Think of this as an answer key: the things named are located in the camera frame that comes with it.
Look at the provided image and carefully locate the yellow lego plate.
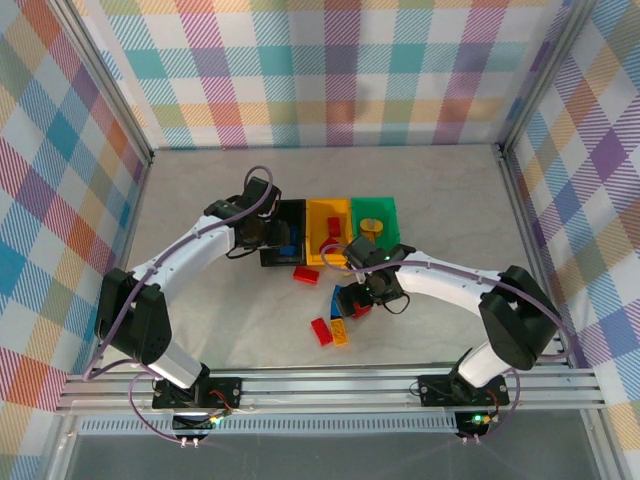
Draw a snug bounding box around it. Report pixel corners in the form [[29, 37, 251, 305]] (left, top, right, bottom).
[[328, 318, 351, 347]]

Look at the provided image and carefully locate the orange round lego piece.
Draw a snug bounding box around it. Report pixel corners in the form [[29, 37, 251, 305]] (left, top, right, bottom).
[[358, 218, 387, 240]]

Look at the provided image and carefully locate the black plastic bin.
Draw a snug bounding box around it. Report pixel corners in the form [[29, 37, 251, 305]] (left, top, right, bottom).
[[259, 199, 308, 270]]

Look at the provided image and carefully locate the yellow plastic bin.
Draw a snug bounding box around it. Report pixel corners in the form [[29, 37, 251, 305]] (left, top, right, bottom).
[[304, 198, 357, 269]]

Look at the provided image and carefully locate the green plastic bin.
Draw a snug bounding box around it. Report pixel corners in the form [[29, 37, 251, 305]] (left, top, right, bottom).
[[349, 197, 404, 261]]

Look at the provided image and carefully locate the right controller board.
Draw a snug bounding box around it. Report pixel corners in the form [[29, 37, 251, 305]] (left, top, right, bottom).
[[455, 409, 504, 436]]

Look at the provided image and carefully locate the controller board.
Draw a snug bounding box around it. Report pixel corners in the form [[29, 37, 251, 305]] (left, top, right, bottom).
[[172, 412, 234, 435], [455, 409, 504, 436]]

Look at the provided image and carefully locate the left controller board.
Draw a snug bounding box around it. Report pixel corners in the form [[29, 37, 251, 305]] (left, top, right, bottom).
[[172, 412, 234, 435]]

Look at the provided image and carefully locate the thin black right gripper cable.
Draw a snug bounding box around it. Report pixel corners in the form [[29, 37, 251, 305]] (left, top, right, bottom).
[[384, 292, 410, 316]]

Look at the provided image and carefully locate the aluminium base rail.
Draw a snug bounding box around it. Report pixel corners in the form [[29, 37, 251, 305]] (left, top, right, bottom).
[[62, 363, 609, 416]]

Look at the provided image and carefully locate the white slotted cable duct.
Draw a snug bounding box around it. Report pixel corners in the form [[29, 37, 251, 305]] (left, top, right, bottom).
[[79, 417, 464, 436]]

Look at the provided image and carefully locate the aluminium side rail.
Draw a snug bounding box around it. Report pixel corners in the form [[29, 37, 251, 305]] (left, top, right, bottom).
[[494, 144, 601, 374]]

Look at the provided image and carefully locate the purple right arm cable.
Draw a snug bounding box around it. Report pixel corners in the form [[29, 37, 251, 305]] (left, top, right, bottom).
[[319, 243, 571, 446]]

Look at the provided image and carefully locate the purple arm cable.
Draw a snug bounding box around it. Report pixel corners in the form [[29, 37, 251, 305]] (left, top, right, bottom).
[[81, 165, 275, 446], [319, 243, 571, 446]]

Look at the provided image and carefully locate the aluminium frame post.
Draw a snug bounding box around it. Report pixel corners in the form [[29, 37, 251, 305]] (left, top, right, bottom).
[[49, 0, 154, 164], [496, 0, 601, 160]]

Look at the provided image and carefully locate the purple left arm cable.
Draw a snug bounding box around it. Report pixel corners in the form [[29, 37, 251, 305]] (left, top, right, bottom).
[[81, 165, 275, 446]]

